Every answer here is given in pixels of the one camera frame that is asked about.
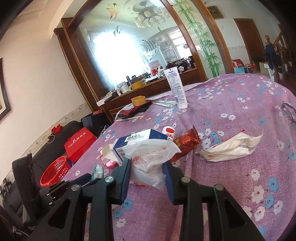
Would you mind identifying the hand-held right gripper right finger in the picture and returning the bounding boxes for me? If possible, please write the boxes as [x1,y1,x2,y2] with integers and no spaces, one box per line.
[162,161,266,241]

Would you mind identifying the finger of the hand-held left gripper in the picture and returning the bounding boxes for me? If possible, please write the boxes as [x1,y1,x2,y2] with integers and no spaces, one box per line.
[47,173,93,194]
[45,185,72,207]

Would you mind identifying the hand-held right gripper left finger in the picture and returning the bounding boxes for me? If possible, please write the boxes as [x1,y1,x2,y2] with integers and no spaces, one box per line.
[28,158,132,241]

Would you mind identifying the pale teal wrapper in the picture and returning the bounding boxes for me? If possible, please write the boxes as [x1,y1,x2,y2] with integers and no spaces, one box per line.
[91,164,104,180]

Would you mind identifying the red plastic basket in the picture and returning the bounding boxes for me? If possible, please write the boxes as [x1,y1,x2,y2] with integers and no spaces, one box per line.
[40,156,72,188]

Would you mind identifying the clear plastic bag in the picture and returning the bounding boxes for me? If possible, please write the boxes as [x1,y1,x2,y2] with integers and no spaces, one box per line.
[122,140,182,190]

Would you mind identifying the small white bottle red label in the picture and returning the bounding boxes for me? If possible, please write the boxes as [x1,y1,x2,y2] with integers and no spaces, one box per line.
[162,126,176,141]

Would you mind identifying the red and clear plastic wrapper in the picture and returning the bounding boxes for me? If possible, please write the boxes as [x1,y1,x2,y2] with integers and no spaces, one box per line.
[99,154,119,168]

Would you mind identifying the black sofa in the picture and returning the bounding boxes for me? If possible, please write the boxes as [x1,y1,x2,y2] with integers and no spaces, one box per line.
[0,120,93,232]

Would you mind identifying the red cardboard box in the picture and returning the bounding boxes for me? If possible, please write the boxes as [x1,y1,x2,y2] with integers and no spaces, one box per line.
[64,127,97,164]

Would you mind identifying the red-brown snack wrapper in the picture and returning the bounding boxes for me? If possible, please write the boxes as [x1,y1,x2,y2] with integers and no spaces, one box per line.
[170,125,200,163]

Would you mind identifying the blue and white carton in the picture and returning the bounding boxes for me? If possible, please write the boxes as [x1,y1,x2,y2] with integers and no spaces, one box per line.
[100,128,168,163]

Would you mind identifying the black bag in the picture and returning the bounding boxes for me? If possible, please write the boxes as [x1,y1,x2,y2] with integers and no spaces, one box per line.
[81,111,109,137]

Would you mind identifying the wooden stick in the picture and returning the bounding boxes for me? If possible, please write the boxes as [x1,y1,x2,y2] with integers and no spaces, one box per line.
[115,115,145,122]

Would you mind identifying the dark red pouch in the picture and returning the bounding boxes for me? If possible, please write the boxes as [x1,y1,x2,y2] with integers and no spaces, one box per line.
[120,100,152,119]

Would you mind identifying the crumpled white wrapper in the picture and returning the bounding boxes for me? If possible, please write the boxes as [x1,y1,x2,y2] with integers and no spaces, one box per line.
[199,130,264,162]

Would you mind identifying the clear straw packets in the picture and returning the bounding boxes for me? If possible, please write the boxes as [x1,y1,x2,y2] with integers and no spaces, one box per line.
[151,98,178,108]

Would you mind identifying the yellow plastic bowl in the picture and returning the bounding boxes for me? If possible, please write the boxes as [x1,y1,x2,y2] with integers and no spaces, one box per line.
[131,95,147,106]

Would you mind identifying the white lotion tube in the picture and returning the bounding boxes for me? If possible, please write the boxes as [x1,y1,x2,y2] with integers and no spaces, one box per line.
[163,67,188,109]

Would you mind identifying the metal pot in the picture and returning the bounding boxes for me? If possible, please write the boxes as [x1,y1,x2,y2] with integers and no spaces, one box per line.
[117,82,129,94]

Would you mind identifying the wooden sideboard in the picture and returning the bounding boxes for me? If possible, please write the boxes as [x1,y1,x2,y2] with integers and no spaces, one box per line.
[96,67,207,123]

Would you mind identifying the eyeglasses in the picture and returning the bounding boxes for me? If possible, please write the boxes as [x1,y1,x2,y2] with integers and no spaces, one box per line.
[281,101,296,123]

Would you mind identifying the brown cardboard box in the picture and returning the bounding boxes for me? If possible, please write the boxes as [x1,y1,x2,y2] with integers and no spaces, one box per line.
[259,61,275,80]

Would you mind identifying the wooden door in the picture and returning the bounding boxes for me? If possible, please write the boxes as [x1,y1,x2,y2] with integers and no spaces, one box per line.
[233,18,265,75]

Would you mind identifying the dark hanging jacket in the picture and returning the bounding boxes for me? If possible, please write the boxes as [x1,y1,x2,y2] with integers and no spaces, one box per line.
[265,44,281,69]

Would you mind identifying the small gold framed picture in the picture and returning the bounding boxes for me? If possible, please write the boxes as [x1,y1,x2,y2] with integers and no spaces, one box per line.
[206,6,224,19]

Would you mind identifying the wooden stair railing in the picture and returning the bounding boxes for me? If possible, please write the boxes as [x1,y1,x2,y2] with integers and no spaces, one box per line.
[264,23,296,86]

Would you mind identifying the dark framed wall picture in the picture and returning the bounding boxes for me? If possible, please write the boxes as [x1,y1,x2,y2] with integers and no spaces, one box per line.
[0,58,11,121]

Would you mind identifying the etched glass partition wooden frame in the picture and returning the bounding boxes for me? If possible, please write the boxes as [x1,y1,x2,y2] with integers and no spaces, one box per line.
[54,0,232,112]

